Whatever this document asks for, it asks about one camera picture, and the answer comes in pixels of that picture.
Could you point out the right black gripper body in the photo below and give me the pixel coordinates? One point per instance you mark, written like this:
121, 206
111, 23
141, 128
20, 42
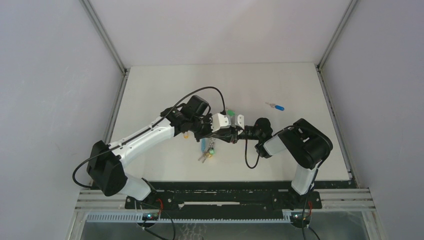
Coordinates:
247, 133

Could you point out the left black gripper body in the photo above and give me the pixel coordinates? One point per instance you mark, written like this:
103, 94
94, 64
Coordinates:
202, 127

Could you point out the metal key organiser with rings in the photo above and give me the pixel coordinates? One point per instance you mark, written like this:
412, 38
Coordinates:
206, 144

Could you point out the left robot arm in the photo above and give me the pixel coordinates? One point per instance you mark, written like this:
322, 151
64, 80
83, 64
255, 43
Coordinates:
107, 163

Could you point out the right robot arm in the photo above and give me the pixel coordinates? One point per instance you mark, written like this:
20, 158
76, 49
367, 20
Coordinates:
307, 145

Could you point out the key with green tag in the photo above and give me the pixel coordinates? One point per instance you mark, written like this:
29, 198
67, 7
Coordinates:
230, 112

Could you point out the key with blue tag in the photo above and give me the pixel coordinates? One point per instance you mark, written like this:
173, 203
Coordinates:
275, 106

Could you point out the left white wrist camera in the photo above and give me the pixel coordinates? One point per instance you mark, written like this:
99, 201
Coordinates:
219, 121

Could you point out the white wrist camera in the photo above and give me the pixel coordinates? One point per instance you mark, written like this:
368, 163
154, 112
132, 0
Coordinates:
219, 121
239, 121

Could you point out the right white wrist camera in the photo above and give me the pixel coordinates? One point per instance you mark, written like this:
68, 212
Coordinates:
239, 121

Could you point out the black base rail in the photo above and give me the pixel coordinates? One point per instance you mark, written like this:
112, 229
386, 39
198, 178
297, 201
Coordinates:
226, 200

